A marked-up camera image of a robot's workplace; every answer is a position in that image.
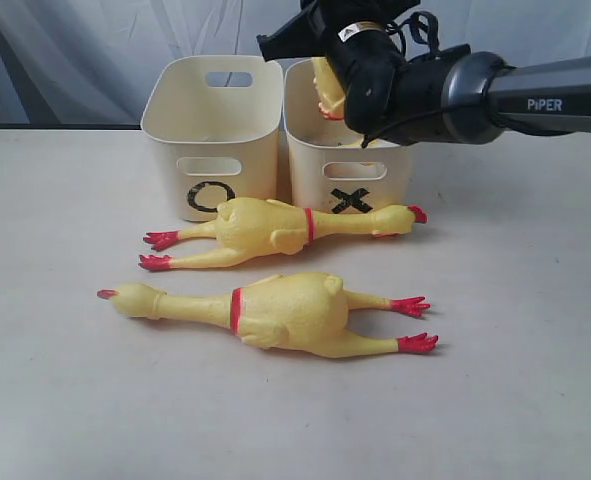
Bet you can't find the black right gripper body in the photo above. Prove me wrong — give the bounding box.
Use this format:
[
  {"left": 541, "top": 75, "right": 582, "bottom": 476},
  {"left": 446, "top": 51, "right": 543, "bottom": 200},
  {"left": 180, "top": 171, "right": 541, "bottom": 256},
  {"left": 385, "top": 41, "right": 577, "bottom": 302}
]
[{"left": 300, "top": 1, "right": 419, "bottom": 134}]

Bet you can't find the rubber chicken with white squeaker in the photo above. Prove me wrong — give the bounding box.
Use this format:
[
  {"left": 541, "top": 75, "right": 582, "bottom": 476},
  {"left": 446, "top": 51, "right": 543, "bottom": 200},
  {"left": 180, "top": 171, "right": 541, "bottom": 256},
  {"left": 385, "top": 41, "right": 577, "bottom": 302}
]
[{"left": 310, "top": 57, "right": 376, "bottom": 181}]

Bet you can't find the yellow rubber chicken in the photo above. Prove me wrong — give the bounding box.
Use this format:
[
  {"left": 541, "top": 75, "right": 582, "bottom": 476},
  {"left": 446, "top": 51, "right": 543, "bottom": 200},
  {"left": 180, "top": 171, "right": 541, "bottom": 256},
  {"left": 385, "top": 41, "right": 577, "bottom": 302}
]
[
  {"left": 97, "top": 272, "right": 438, "bottom": 359},
  {"left": 139, "top": 197, "right": 428, "bottom": 272}
]

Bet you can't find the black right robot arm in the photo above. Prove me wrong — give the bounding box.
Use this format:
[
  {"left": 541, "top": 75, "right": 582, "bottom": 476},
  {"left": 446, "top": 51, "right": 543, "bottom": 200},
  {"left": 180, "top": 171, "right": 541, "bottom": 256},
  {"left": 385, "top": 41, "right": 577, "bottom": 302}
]
[{"left": 257, "top": 1, "right": 591, "bottom": 146}]

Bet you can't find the cream bin marked O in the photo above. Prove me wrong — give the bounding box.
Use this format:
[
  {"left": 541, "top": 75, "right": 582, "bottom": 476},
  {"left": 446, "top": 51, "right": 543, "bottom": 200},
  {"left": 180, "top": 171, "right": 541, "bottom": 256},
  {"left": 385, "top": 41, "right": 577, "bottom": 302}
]
[{"left": 140, "top": 55, "right": 284, "bottom": 222}]

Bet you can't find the cream bin marked X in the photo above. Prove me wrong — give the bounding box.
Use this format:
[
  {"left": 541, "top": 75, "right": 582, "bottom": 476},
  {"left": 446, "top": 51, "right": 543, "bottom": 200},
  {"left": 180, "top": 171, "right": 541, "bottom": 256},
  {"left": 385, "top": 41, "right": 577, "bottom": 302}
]
[{"left": 283, "top": 60, "right": 412, "bottom": 214}]

